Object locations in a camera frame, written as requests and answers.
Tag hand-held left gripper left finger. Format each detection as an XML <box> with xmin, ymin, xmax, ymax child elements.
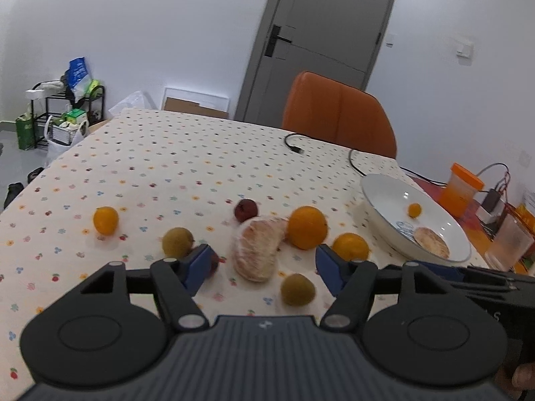
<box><xmin>79</xmin><ymin>243</ymin><xmax>220</xmax><ymax>331</ymax></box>

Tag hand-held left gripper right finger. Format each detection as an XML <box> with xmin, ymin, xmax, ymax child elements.
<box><xmin>315</xmin><ymin>244</ymin><xmax>458</xmax><ymax>331</ymax></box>

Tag white framed board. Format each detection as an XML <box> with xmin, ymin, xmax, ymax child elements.
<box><xmin>161</xmin><ymin>87</ymin><xmax>230</xmax><ymax>120</ymax></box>

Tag orange leather chair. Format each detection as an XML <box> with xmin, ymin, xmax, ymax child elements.
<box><xmin>282</xmin><ymin>71</ymin><xmax>398</xmax><ymax>159</ymax></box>

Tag peeled pomelo slice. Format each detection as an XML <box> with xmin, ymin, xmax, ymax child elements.
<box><xmin>413</xmin><ymin>226</ymin><xmax>450</xmax><ymax>260</ymax></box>

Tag person's right hand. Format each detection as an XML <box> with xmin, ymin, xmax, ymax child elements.
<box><xmin>512</xmin><ymin>363</ymin><xmax>535</xmax><ymax>390</ymax></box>

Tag black door handle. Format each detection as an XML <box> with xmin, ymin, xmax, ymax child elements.
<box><xmin>264</xmin><ymin>25</ymin><xmax>292</xmax><ymax>57</ymax></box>

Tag plastic-wrapped pomelo segment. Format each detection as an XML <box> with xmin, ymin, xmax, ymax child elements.
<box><xmin>232</xmin><ymin>216</ymin><xmax>289</xmax><ymax>282</ymax></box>

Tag dark red fruit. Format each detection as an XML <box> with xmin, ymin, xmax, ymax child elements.
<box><xmin>233</xmin><ymin>199</ymin><xmax>260</xmax><ymax>223</ymax></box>

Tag white box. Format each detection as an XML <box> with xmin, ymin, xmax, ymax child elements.
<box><xmin>26</xmin><ymin>81</ymin><xmax>65</xmax><ymax>100</ymax></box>

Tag black power adapter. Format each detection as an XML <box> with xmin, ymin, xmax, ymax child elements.
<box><xmin>480</xmin><ymin>190</ymin><xmax>504</xmax><ymax>212</ymax></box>

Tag white shopping bag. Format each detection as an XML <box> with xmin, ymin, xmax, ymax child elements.
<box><xmin>45</xmin><ymin>115</ymin><xmax>90</xmax><ymax>163</ymax></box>

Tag medium orange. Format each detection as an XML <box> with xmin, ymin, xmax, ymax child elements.
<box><xmin>332</xmin><ymin>233</ymin><xmax>370</xmax><ymax>262</ymax></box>

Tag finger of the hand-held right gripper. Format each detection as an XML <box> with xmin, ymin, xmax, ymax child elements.
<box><xmin>417</xmin><ymin>260</ymin><xmax>521</xmax><ymax>295</ymax></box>

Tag red wires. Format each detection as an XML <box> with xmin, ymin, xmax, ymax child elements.
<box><xmin>497</xmin><ymin>167</ymin><xmax>513</xmax><ymax>201</ymax></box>

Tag black metal rack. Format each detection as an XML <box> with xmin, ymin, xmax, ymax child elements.
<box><xmin>31</xmin><ymin>84</ymin><xmax>106</xmax><ymax>149</ymax></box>

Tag large orange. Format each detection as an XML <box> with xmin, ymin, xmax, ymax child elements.
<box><xmin>288</xmin><ymin>206</ymin><xmax>329</xmax><ymax>250</ymax></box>

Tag black cable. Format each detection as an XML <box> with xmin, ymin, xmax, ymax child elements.
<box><xmin>285</xmin><ymin>134</ymin><xmax>448</xmax><ymax>186</ymax></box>

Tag blue plastic bag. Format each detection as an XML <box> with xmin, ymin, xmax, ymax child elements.
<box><xmin>67</xmin><ymin>57</ymin><xmax>93</xmax><ymax>101</ymax></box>

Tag green carton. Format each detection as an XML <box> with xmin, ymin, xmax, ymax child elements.
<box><xmin>16</xmin><ymin>113</ymin><xmax>35</xmax><ymax>151</ymax></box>

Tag green round fruit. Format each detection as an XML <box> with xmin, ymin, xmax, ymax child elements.
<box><xmin>280</xmin><ymin>273</ymin><xmax>316</xmax><ymax>306</ymax></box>
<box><xmin>162</xmin><ymin>227</ymin><xmax>196</xmax><ymax>258</ymax></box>

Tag translucent plastic bag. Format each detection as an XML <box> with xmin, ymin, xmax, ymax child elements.
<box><xmin>109</xmin><ymin>91</ymin><xmax>158</xmax><ymax>118</ymax></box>

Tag red orange printed mat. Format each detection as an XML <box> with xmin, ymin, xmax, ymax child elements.
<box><xmin>412</xmin><ymin>177</ymin><xmax>535</xmax><ymax>277</ymax></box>

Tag floral dotted tablecloth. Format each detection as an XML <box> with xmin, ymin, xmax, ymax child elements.
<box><xmin>0</xmin><ymin>109</ymin><xmax>502</xmax><ymax>390</ymax></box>

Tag small round orange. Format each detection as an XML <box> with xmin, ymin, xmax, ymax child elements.
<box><xmin>93</xmin><ymin>206</ymin><xmax>120</xmax><ymax>235</ymax></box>

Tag orange-lidded plastic cup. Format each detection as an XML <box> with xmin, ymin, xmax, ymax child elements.
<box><xmin>439</xmin><ymin>163</ymin><xmax>486</xmax><ymax>218</ymax></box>

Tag grey door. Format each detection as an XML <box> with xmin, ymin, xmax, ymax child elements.
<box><xmin>234</xmin><ymin>0</ymin><xmax>404</xmax><ymax>122</ymax></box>

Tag white plate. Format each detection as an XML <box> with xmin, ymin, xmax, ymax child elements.
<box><xmin>360</xmin><ymin>173</ymin><xmax>472</xmax><ymax>265</ymax></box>

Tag clear plastic cup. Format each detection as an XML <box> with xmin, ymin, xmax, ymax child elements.
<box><xmin>485</xmin><ymin>213</ymin><xmax>535</xmax><ymax>272</ymax></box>

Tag grey cable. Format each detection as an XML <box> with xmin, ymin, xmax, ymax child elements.
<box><xmin>476</xmin><ymin>163</ymin><xmax>508</xmax><ymax>180</ymax></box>

